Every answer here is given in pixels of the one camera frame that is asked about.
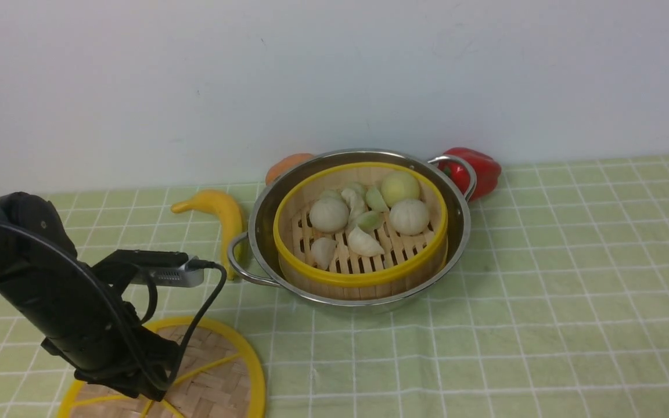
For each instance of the bamboo steamer with yellow rim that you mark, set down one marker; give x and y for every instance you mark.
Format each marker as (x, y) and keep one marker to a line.
(408, 262)

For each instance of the yellow banana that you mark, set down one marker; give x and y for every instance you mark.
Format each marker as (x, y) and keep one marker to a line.
(229, 213)

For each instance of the green dumpling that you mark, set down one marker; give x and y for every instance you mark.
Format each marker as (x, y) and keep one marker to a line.
(375, 201)

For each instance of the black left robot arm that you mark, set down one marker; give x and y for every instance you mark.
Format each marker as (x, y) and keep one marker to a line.
(32, 235)

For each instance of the green checkered tablecloth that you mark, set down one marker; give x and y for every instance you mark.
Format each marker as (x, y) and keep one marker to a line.
(559, 306)

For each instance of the red bell pepper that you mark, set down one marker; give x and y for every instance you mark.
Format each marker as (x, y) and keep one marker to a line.
(487, 171)

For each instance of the yellow rimmed woven steamer lid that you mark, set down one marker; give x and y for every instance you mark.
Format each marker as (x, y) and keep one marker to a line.
(220, 376)

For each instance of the yellowish round bun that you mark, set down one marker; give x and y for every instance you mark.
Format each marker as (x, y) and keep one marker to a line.
(397, 186)

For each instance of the stainless steel pot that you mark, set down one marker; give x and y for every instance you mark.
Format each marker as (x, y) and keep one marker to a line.
(260, 262)

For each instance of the round white bun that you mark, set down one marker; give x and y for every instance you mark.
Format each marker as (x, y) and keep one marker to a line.
(328, 215)
(409, 217)

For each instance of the white dumpling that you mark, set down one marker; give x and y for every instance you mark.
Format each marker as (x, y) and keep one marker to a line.
(323, 252)
(363, 244)

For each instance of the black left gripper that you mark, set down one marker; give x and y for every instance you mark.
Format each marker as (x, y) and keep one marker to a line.
(78, 327)

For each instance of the orange carrot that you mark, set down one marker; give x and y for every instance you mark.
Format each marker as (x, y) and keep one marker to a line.
(285, 164)

